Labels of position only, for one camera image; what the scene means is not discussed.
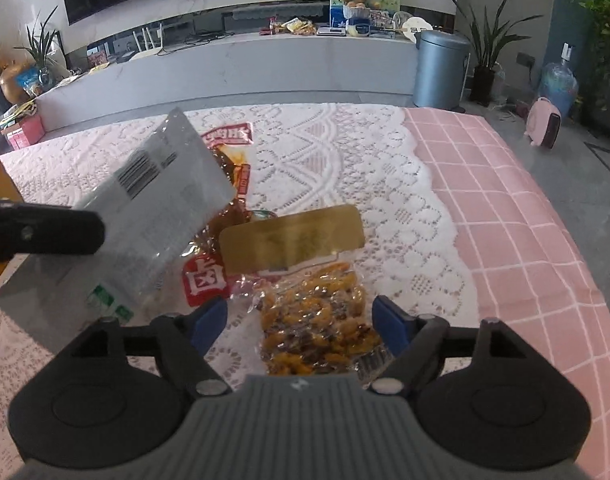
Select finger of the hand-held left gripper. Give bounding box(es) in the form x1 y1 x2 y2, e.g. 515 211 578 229
0 199 106 263

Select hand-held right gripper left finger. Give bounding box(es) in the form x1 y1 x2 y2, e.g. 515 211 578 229
70 296 233 397

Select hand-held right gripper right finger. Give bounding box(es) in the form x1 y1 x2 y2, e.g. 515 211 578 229
370 295 536 396

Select gold label yellow snack packet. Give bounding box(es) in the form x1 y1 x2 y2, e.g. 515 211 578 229
218 204 394 379

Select grey barcode snack packet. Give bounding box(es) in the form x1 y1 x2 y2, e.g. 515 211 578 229
0 107 236 357

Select braised meat packet red label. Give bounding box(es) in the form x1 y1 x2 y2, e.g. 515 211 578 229
182 122 257 309

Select pink boxes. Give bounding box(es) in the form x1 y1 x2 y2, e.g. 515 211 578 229
0 112 46 151

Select stack of colourful papers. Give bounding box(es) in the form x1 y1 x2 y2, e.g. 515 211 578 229
0 100 38 124

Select pink checked blanket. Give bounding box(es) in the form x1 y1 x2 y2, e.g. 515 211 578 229
402 107 610 480

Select white lace cloth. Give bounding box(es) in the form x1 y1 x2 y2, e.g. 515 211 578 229
0 102 474 461

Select golden brown vase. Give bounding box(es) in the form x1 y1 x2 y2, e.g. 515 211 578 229
0 60 38 106

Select thin-leaf potted plant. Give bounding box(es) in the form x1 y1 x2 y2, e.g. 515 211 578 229
12 5 66 92

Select white router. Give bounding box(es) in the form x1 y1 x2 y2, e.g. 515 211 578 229
131 23 167 59

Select white marble television console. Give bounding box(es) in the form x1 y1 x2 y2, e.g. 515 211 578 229
35 29 422 124

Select pink space heater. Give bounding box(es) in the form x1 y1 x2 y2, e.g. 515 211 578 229
525 96 564 150

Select blue-grey trash bin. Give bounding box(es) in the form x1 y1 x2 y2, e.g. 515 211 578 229
412 30 472 110

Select tall leafy potted plant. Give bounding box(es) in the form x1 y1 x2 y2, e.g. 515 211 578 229
442 0 546 107

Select blue water jug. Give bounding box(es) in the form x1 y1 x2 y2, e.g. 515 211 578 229
541 42 580 119

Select white and blue pot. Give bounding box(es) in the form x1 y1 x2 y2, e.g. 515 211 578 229
345 7 374 37

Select pile of snack bags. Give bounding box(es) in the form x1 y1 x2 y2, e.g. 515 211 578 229
267 17 317 37

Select trailing pothos plant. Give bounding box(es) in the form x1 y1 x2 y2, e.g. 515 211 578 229
568 0 610 127

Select black cables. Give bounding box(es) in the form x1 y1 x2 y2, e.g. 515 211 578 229
165 30 236 54

